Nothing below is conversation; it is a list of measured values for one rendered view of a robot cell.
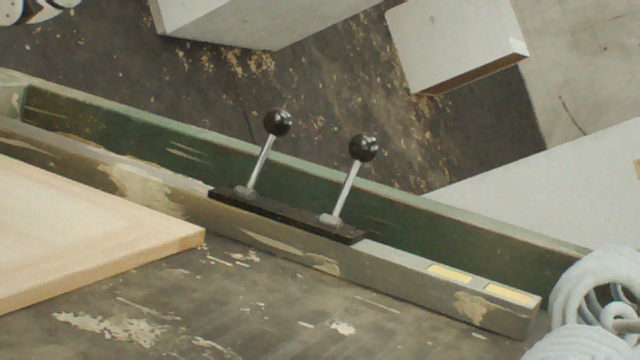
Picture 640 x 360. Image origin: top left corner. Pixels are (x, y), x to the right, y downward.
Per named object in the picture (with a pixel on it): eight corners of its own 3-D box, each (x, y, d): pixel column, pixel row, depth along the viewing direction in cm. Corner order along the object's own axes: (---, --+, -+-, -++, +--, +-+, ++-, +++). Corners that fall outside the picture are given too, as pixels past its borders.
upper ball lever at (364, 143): (317, 233, 111) (358, 136, 114) (345, 242, 110) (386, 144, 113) (308, 223, 108) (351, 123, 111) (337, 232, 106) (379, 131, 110)
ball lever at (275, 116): (233, 204, 116) (275, 112, 119) (259, 213, 114) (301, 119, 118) (222, 194, 112) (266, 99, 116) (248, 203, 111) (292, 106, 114)
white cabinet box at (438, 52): (408, 20, 640) (501, -22, 609) (435, 97, 634) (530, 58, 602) (383, 12, 600) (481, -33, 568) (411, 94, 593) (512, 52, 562)
